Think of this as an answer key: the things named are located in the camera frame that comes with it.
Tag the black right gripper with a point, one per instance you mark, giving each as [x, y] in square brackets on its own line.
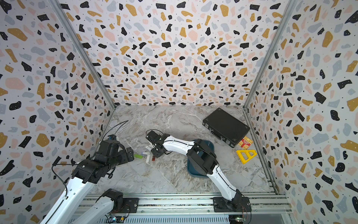
[155, 154]

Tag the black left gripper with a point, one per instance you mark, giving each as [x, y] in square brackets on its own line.
[125, 157]

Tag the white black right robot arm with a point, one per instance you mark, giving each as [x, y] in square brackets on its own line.
[227, 190]

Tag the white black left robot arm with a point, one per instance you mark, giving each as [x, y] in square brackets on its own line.
[86, 175]

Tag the teal plastic storage box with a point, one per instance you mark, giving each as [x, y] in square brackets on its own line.
[201, 159]

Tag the red yellow small box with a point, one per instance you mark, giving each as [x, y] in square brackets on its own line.
[245, 143]

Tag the black hard case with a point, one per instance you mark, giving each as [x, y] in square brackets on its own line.
[226, 127]

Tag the yellow triangle ruler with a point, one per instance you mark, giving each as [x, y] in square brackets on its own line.
[246, 155]

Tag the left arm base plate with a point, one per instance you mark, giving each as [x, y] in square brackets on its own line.
[130, 205]

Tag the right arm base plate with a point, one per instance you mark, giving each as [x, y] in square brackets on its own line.
[222, 205]

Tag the aluminium mounting rail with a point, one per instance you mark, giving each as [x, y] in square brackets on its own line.
[197, 208]

